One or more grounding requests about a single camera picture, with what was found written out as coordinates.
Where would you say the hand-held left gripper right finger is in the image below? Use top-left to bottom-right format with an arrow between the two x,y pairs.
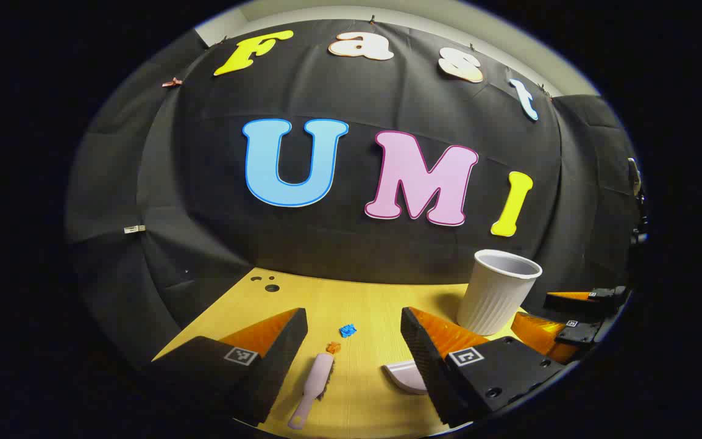
400,307 -> 578,427

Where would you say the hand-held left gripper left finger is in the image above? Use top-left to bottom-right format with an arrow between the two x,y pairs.
144,307 -> 309,427

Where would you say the pink dustpan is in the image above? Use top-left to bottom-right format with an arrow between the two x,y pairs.
383,360 -> 428,396

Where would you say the small pink broom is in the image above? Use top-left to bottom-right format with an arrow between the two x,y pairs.
288,352 -> 335,430

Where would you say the white ribbed garbage bin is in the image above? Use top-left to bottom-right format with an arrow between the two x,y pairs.
456,249 -> 543,337

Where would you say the wooden desktop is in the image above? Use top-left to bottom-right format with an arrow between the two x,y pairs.
153,267 -> 571,437

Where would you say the black backdrop cloth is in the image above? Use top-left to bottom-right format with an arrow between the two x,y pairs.
65,18 -> 647,373

